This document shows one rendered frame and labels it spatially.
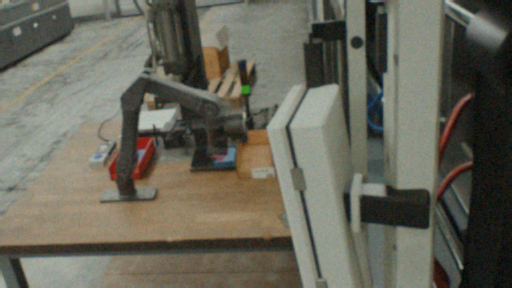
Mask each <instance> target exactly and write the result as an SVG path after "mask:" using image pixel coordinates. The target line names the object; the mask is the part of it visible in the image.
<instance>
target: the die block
mask: <svg viewBox="0 0 512 288"><path fill-rule="evenodd" d="M185 133H186V132H177V133H174V134H173V136H172V139H171V140H170V141H169V142H167V141H166V140H165V139H166V136H167V135H168V134H169V133H164V134H161V136H162V142H163V147H164V150H167V149H179V147H180V144H181V142H182V139H183V137H182V135H185ZM191 135H193V136H194V142H195V147H208V136H207V132H206V130H203V131H191Z"/></svg>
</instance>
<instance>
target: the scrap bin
mask: <svg viewBox="0 0 512 288"><path fill-rule="evenodd" d="M137 150H145V151H144V153H143V155H142V157H141V159H140V161H139V163H138V165H137V167H136V169H135V171H134V173H133V180H141V179H142V176H143V174H144V172H145V170H146V168H147V166H148V164H149V162H150V159H151V157H152V155H153V153H154V151H155V146H154V141H153V137H145V138H138V139H137ZM118 153H119V151H118V152H117V154H116V155H115V157H114V159H113V160H112V162H111V163H110V165H109V167H108V171H109V175H110V179H111V181H115V178H116V176H117V174H116V171H115V169H116V160H117V158H118Z"/></svg>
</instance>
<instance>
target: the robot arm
mask: <svg viewBox="0 0 512 288"><path fill-rule="evenodd" d="M152 71H153V70H152V69H150V68H145V69H144V70H143V71H142V72H141V73H140V74H139V75H138V76H137V77H136V78H135V79H134V80H133V81H132V82H131V83H130V84H129V85H128V87H127V88H126V90H125V91H124V92H123V93H122V94H121V96H120V108H122V113H121V114H122V125H121V138H120V148H119V153H118V158H117V160H116V169H115V171H116V174H117V176H116V178H115V183H116V186H117V189H111V190H104V191H103V193H102V194H101V196H100V198H99V202H100V203H109V202H129V201H149V200H153V199H154V197H155V194H156V192H157V189H156V187H147V188H136V187H135V184H134V180H133V173H134V171H135V169H136V167H137V165H138V157H139V155H138V154H137V139H138V129H139V118H140V113H141V105H143V104H144V96H145V93H146V94H149V95H154V96H158V97H161V98H164V99H167V100H169V101H172V102H175V103H178V104H180V105H183V106H185V107H188V108H189V109H191V110H193V111H196V113H197V114H201V115H203V116H206V120H205V122H204V124H205V128H206V132H207V136H208V155H209V156H211V157H214V158H216V159H217V160H219V161H223V160H224V159H225V157H226V156H227V155H228V154H229V149H228V141H229V138H231V140H232V141H235V142H238V143H241V144H245V143H246V142H248V140H249V134H248V126H247V125H245V119H244V112H243V110H234V111H228V110H222V111H220V106H221V99H220V97H219V96H218V95H217V94H214V93H211V92H209V91H206V90H205V91H202V90H198V89H192V88H189V87H186V86H183V85H180V84H177V83H175V82H172V81H169V80H166V79H164V78H161V77H159V76H158V75H156V74H153V73H152ZM217 155H223V156H222V158H219V157H218V156H217Z"/></svg>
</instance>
